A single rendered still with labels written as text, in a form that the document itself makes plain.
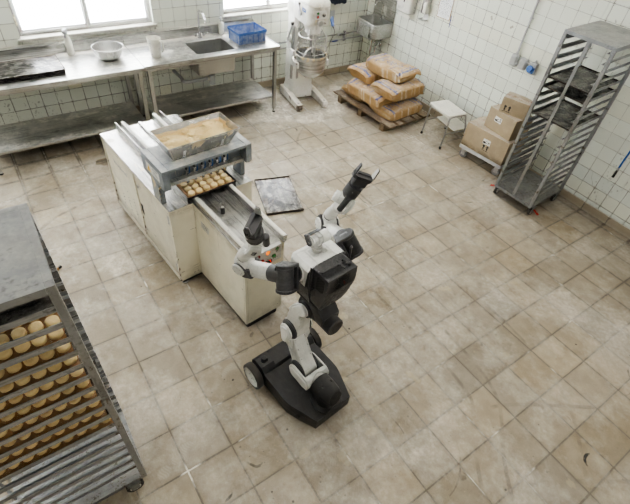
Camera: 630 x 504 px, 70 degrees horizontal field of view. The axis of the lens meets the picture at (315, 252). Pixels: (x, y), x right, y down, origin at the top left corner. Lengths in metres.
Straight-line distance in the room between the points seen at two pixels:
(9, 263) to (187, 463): 1.86
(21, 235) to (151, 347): 1.96
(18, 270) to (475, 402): 3.00
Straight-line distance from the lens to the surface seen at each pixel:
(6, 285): 1.73
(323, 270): 2.22
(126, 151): 4.12
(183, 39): 6.24
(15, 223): 1.96
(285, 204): 4.75
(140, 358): 3.63
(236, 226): 3.23
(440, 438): 3.43
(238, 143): 3.47
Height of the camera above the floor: 2.97
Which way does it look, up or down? 44 degrees down
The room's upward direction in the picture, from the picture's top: 7 degrees clockwise
